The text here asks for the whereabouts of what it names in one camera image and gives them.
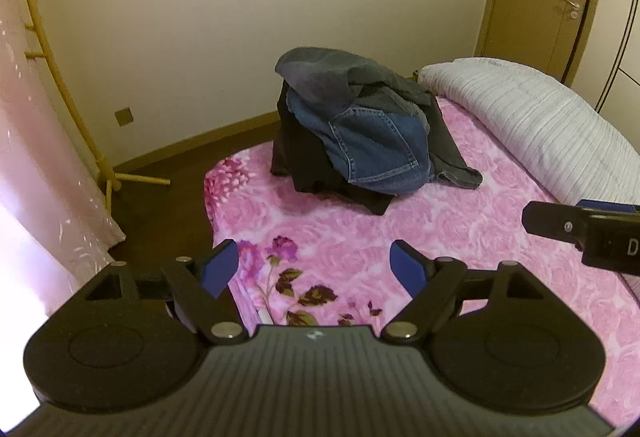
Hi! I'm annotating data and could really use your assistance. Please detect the pink floral blanket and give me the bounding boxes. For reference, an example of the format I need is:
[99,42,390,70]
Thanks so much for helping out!
[202,96,640,433]

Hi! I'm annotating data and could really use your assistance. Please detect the grey jeans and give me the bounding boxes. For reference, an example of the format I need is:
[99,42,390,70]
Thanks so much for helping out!
[274,47,484,190]

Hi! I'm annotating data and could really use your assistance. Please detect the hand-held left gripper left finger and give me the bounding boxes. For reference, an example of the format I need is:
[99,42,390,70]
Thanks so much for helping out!
[84,239,249,346]

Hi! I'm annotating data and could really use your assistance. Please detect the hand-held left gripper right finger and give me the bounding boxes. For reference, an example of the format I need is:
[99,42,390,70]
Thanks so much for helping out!
[380,239,546,346]

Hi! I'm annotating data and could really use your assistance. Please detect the pink curtain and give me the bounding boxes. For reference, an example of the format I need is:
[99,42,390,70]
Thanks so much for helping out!
[0,0,127,318]

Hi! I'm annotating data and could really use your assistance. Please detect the white ribbed quilt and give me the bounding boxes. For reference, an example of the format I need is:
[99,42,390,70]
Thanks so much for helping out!
[417,57,640,208]

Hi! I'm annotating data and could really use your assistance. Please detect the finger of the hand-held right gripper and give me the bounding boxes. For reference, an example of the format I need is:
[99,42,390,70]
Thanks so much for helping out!
[521,200,592,246]
[576,199,640,214]

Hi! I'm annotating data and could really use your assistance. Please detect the cream wardrobe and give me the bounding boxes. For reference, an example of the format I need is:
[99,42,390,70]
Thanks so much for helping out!
[594,0,640,118]

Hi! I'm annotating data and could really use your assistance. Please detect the yellow wooden coat rack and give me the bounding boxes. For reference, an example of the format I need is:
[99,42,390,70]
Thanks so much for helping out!
[0,0,172,192]

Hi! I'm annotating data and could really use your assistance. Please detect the blue jeans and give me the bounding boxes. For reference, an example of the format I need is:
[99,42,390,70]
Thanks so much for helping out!
[286,87,435,196]

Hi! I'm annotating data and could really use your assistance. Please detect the black garment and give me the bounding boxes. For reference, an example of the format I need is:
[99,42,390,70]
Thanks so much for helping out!
[270,79,397,216]

